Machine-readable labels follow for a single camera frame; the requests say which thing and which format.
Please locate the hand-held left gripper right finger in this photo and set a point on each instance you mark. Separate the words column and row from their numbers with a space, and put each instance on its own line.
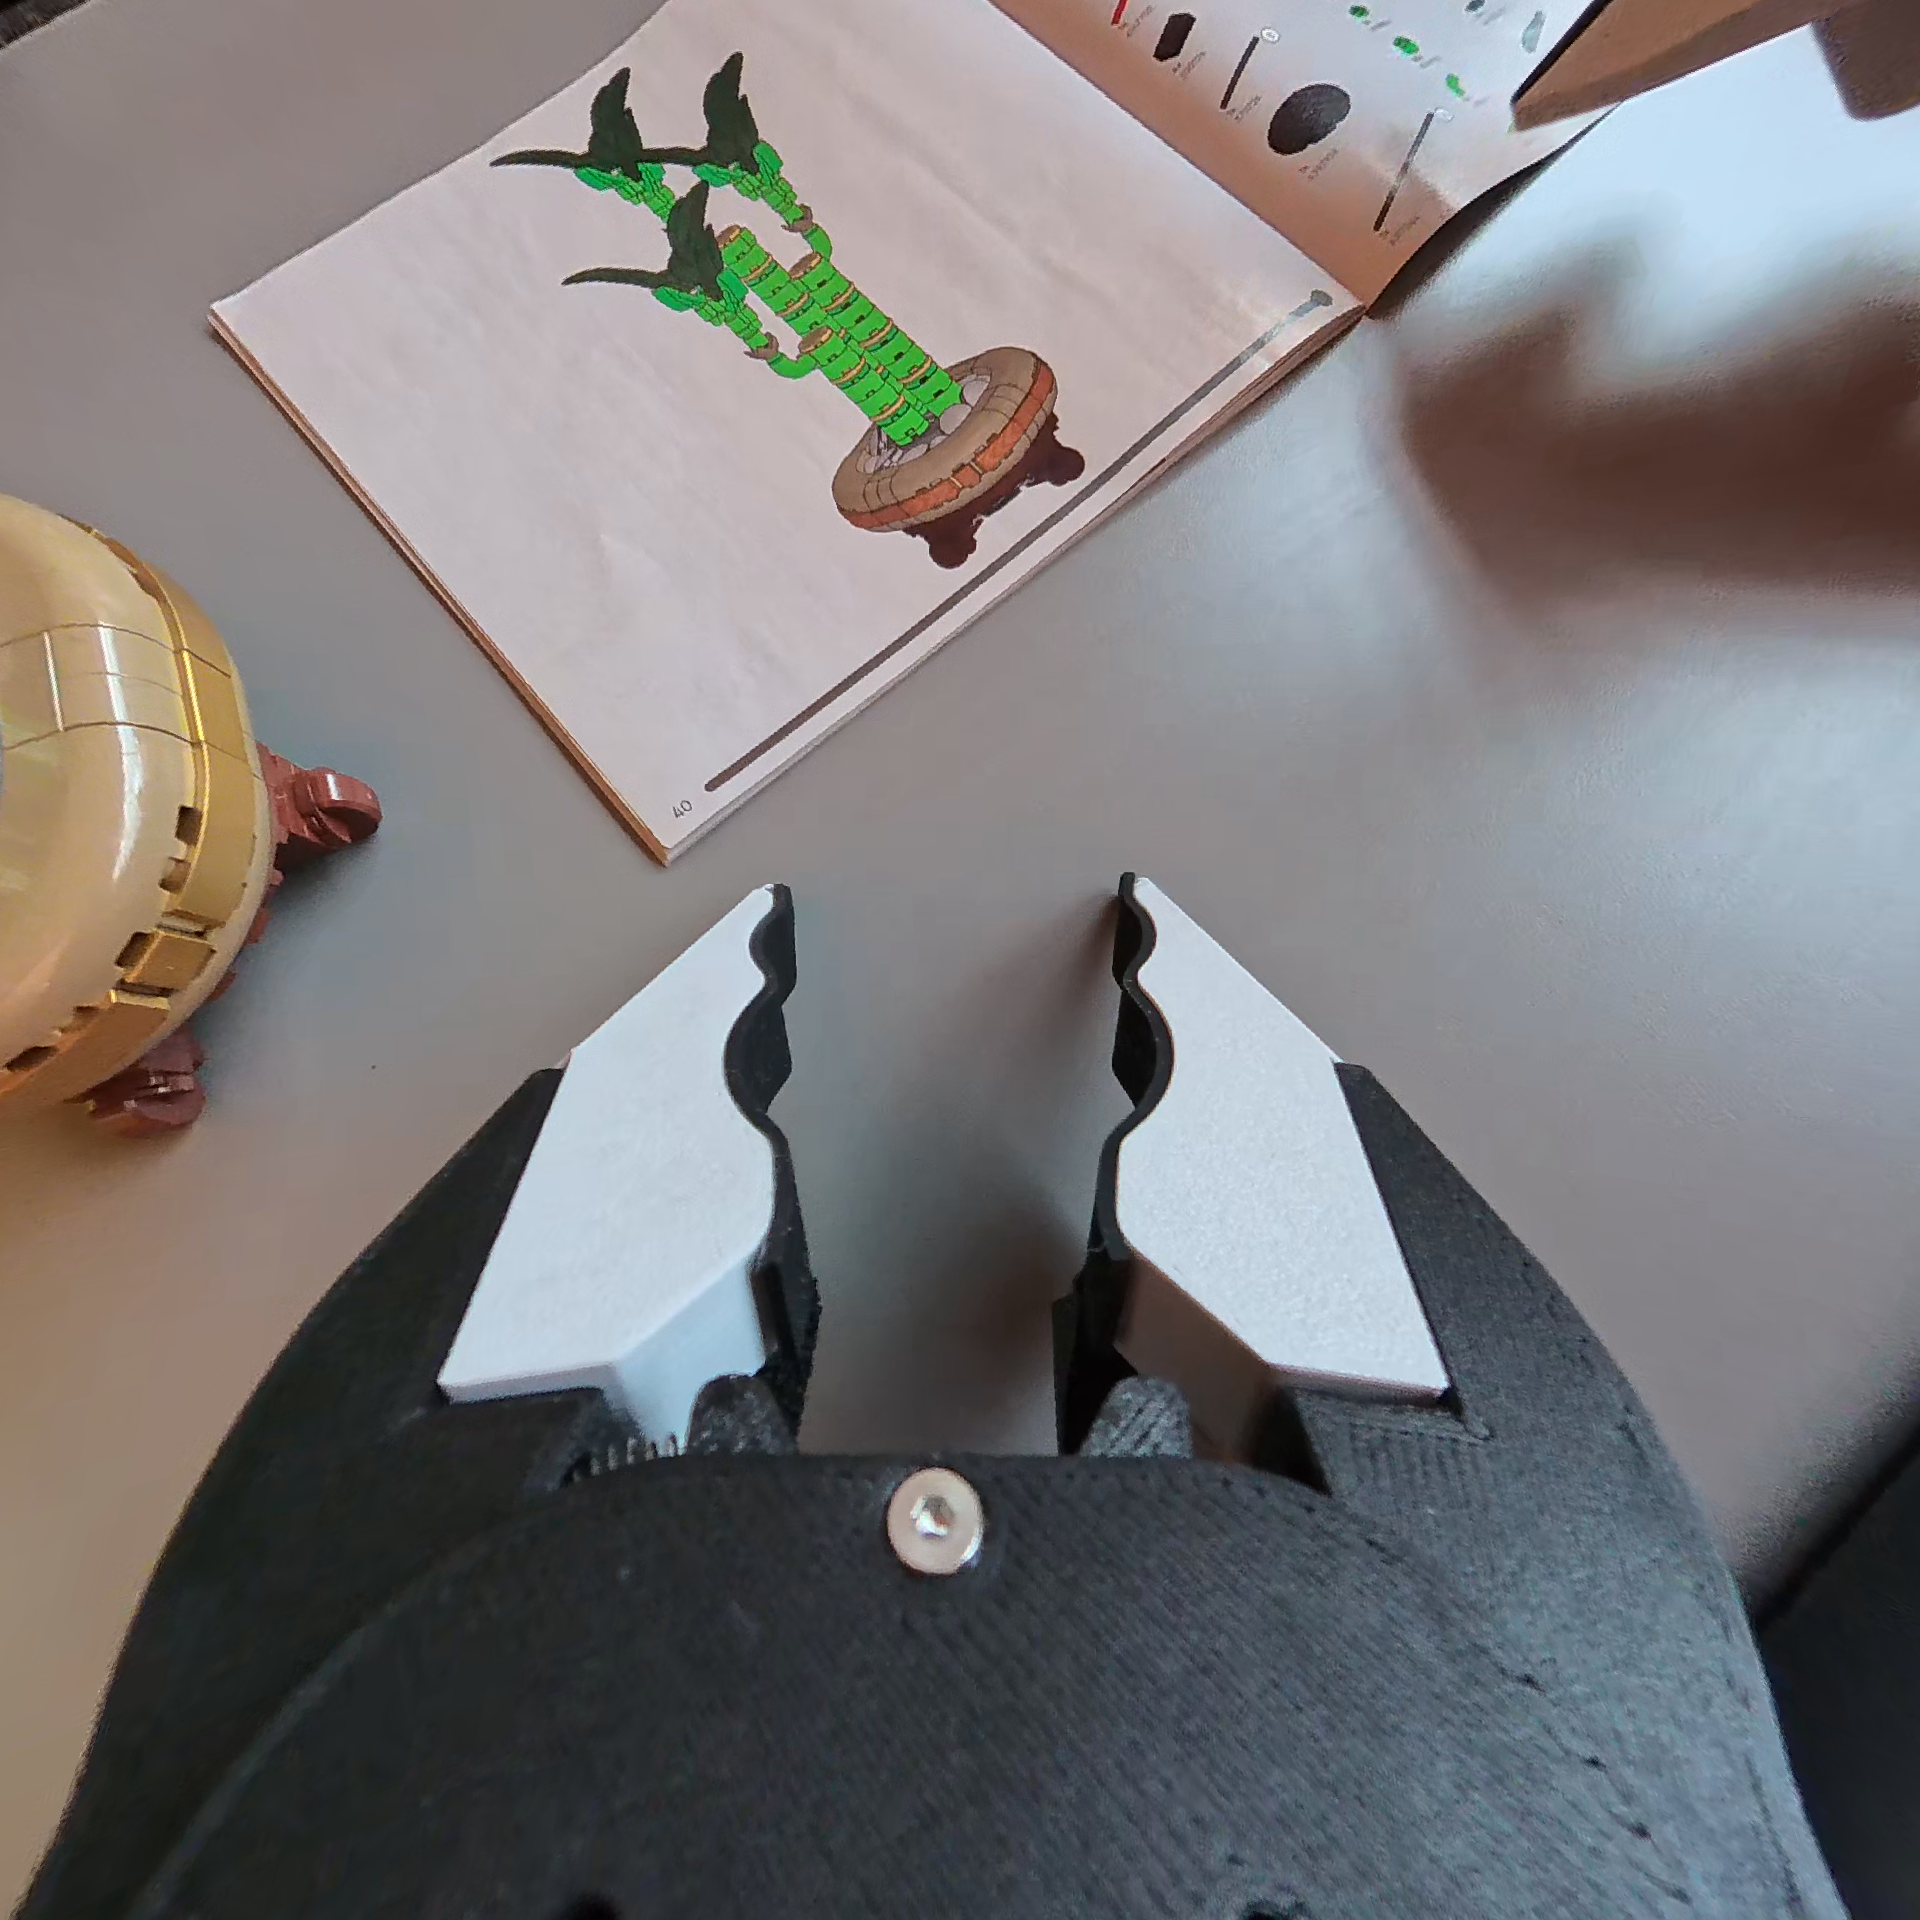
column 1276, row 1201

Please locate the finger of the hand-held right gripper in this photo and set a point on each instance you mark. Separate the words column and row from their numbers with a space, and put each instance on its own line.
column 1664, row 53
column 1881, row 66

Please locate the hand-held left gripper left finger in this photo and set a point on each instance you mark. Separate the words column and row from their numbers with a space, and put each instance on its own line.
column 630, row 1201

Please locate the green lego bamboo plant model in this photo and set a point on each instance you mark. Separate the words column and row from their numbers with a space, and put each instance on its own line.
column 120, row 751

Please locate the white lego instruction booklet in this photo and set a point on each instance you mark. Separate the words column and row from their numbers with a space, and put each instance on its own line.
column 524, row 451

